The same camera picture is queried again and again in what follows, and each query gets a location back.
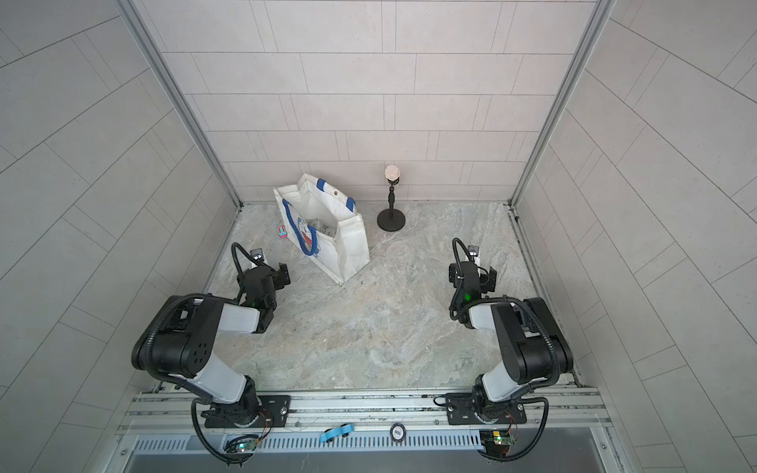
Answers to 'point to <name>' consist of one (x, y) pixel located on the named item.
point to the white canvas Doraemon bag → (322, 225)
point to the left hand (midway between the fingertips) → (271, 261)
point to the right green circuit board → (496, 442)
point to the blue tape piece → (330, 434)
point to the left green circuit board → (246, 445)
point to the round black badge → (397, 432)
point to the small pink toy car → (282, 232)
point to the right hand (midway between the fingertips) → (474, 262)
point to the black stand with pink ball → (391, 220)
